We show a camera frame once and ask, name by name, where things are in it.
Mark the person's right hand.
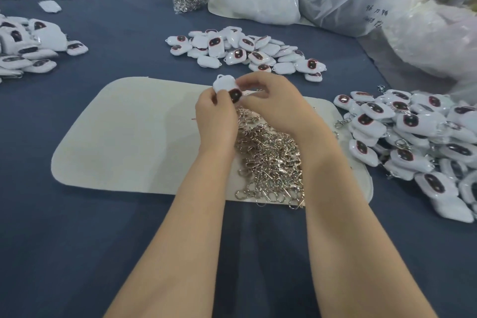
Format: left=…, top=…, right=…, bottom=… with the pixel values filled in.
left=237, top=72, right=336, bottom=159

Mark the person's right forearm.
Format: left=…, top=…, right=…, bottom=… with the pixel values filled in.
left=304, top=146, right=439, bottom=318

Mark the person's left hand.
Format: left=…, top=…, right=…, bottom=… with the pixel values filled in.
left=194, top=86, right=240, bottom=157

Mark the white fob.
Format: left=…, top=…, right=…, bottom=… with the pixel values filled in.
left=212, top=74, right=244, bottom=104

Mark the crumpled clear plastic bag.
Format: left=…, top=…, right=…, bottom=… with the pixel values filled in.
left=382, top=2, right=477, bottom=102

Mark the cream felt work mat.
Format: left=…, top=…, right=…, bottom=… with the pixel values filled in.
left=51, top=76, right=374, bottom=204

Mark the pile of metal clasps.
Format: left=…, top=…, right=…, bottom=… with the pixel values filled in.
left=234, top=109, right=307, bottom=209

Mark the pile of finished fobs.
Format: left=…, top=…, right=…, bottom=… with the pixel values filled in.
left=332, top=89, right=477, bottom=224

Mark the person's left forearm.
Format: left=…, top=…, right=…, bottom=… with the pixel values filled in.
left=104, top=150, right=231, bottom=318

